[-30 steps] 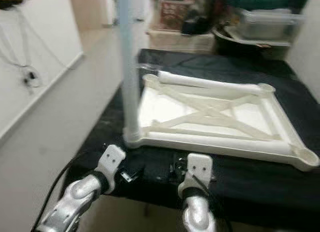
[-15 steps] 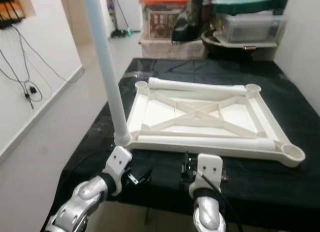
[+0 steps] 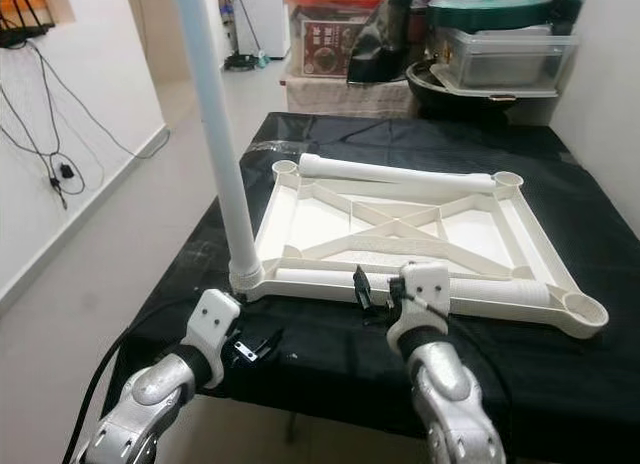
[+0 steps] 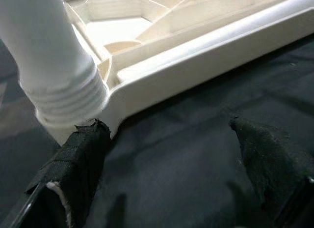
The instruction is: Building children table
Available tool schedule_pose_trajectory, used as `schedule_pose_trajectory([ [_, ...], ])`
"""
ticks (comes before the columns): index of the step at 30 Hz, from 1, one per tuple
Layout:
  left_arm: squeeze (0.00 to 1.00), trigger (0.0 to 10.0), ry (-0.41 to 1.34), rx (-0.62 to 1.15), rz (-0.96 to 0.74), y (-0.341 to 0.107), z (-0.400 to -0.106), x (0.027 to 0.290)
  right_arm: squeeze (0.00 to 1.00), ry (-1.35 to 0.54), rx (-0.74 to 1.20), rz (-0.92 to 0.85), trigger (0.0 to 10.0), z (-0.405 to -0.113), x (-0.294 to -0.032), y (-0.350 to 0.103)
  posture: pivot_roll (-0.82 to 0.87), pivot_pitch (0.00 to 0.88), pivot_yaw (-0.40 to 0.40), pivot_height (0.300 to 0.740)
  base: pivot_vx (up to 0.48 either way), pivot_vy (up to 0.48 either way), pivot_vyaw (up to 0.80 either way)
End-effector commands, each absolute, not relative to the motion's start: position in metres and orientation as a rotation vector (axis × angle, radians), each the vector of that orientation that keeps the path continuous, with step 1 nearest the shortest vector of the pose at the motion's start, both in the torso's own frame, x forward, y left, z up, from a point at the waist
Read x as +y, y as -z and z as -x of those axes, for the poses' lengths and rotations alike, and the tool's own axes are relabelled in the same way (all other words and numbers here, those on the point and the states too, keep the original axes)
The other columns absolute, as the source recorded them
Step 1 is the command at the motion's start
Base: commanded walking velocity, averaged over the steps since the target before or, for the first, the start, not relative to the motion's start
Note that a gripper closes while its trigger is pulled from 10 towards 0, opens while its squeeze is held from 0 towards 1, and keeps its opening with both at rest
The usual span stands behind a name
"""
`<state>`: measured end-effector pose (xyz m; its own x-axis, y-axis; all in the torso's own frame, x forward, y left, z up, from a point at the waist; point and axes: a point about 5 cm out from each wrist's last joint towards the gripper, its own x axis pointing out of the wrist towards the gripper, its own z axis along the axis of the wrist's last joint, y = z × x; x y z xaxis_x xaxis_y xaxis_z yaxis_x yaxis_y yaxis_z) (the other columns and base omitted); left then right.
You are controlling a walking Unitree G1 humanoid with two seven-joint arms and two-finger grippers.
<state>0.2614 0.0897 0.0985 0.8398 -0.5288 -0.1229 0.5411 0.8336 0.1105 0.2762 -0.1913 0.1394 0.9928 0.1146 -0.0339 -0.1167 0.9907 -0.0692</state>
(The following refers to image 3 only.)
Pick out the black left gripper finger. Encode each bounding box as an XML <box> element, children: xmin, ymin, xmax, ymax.
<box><xmin>238</xmin><ymin>330</ymin><xmax>283</xmax><ymax>369</ymax></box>

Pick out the white plastic table leg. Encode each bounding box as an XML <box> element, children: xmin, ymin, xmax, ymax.
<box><xmin>275</xmin><ymin>267</ymin><xmax>553</xmax><ymax>310</ymax></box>
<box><xmin>172</xmin><ymin>0</ymin><xmax>266</xmax><ymax>293</ymax></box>
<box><xmin>298</xmin><ymin>152</ymin><xmax>501</xmax><ymax>193</ymax></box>

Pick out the white plastic table top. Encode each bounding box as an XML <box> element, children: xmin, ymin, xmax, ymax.
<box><xmin>228</xmin><ymin>156</ymin><xmax>611</xmax><ymax>342</ymax></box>

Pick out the black round basin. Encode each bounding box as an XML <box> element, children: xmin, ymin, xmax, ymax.
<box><xmin>405</xmin><ymin>62</ymin><xmax>561</xmax><ymax>120</ymax></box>

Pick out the beige cloth covered bench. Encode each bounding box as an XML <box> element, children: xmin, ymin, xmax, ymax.
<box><xmin>280</xmin><ymin>76</ymin><xmax>421</xmax><ymax>120</ymax></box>

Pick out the black tablecloth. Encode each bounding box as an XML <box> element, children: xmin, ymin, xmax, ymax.
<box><xmin>105</xmin><ymin>111</ymin><xmax>640</xmax><ymax>455</ymax></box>

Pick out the black bag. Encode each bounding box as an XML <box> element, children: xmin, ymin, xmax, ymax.
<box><xmin>345</xmin><ymin>0</ymin><xmax>421</xmax><ymax>85</ymax></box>

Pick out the clear plastic container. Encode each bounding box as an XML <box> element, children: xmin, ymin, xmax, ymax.
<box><xmin>435</xmin><ymin>26</ymin><xmax>581</xmax><ymax>93</ymax></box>

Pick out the orange lid storage box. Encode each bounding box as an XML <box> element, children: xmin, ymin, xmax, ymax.
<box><xmin>282</xmin><ymin>0</ymin><xmax>391</xmax><ymax>80</ymax></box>

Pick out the mop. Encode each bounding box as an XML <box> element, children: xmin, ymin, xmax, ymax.
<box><xmin>220</xmin><ymin>0</ymin><xmax>266</xmax><ymax>70</ymax></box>

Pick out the green pot lid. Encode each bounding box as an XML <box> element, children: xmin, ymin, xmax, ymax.
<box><xmin>423</xmin><ymin>0</ymin><xmax>553</xmax><ymax>35</ymax></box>

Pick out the white appliance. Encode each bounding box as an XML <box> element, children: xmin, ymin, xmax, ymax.
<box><xmin>240</xmin><ymin>0</ymin><xmax>291</xmax><ymax>60</ymax></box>

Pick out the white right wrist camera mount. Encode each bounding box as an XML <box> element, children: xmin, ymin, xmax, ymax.
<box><xmin>388</xmin><ymin>262</ymin><xmax>453</xmax><ymax>353</ymax></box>

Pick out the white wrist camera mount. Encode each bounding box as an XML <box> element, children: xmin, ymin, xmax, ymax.
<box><xmin>182</xmin><ymin>289</ymin><xmax>243</xmax><ymax>385</ymax></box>
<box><xmin>388</xmin><ymin>262</ymin><xmax>453</xmax><ymax>353</ymax></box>

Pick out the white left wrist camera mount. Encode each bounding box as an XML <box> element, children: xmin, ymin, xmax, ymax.
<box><xmin>182</xmin><ymin>289</ymin><xmax>243</xmax><ymax>385</ymax></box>

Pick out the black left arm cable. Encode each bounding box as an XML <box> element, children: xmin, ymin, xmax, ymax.
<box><xmin>60</xmin><ymin>304</ymin><xmax>211</xmax><ymax>464</ymax></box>

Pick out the black wall cable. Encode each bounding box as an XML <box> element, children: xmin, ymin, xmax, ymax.
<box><xmin>0</xmin><ymin>39</ymin><xmax>91</xmax><ymax>210</ymax></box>
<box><xmin>40</xmin><ymin>39</ymin><xmax>171</xmax><ymax>160</ymax></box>

